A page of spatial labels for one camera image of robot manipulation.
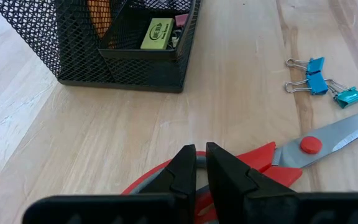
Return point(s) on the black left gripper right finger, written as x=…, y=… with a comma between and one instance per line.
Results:
x=228, y=180

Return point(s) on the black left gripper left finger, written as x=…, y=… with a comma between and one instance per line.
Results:
x=185, y=174

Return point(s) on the blue binder clip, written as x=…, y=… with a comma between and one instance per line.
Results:
x=315, y=65
x=317, y=84

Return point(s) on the yellow-green eraser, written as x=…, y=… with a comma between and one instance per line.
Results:
x=157, y=34

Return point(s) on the teal binder clip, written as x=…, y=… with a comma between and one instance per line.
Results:
x=350, y=97

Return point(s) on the pink binder clip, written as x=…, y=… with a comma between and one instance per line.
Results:
x=182, y=20

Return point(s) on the orange pencil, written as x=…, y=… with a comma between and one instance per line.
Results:
x=95, y=15
x=107, y=28

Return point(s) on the black mesh desk organizer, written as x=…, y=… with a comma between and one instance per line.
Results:
x=73, y=46

